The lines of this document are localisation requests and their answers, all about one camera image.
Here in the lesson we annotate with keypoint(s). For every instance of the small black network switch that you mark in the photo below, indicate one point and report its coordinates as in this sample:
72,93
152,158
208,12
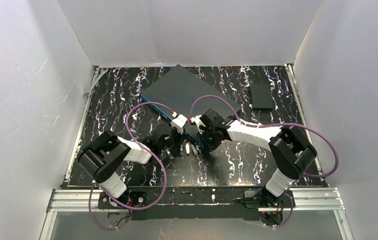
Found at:
261,97

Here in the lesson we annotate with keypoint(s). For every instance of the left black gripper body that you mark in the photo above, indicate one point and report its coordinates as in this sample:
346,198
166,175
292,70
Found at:
175,139

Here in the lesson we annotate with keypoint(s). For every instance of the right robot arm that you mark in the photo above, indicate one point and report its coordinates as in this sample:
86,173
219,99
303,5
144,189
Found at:
292,152

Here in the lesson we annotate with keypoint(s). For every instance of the metal wrench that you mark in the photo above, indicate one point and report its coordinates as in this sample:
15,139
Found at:
98,73

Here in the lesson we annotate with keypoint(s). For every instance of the aluminium front rail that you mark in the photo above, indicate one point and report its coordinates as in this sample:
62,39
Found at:
82,200

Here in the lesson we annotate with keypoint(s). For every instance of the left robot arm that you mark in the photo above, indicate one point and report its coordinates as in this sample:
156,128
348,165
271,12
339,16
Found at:
103,156

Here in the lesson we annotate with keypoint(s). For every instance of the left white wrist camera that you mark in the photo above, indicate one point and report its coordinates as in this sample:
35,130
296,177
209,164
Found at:
179,121

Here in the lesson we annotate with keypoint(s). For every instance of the large teal network switch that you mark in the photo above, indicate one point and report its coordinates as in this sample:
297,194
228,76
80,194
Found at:
178,89

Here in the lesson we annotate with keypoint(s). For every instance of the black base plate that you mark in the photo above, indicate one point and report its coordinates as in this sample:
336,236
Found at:
244,209

